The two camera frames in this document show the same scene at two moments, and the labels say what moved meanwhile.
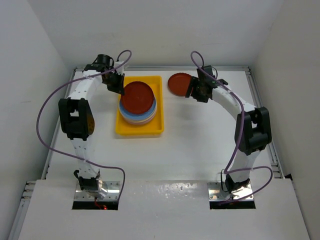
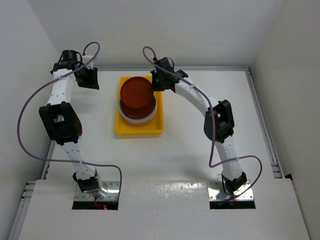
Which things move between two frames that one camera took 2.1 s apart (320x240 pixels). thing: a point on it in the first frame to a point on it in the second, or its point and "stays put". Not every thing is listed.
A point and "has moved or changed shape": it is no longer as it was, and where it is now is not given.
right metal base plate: [215, 192] stays put
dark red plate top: [178, 83] has moved or changed shape
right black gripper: [192, 90] to [155, 87]
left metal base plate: [112, 187] stays put
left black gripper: [119, 88] to [92, 81]
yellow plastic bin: [154, 127] stays put
